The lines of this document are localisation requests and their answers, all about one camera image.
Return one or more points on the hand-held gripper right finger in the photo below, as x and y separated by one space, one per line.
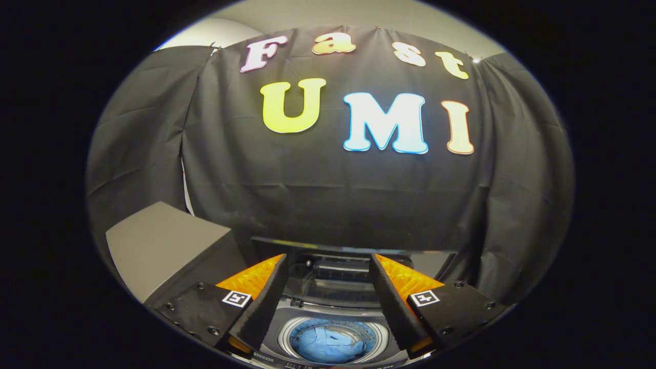
392 307

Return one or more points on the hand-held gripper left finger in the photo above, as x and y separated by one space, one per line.
266 307

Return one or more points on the light blue polo shirt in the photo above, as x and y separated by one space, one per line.
328 343

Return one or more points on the black backdrop cloth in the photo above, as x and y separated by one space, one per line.
307 195

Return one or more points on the grey cabinet with dark top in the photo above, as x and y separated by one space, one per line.
164 241

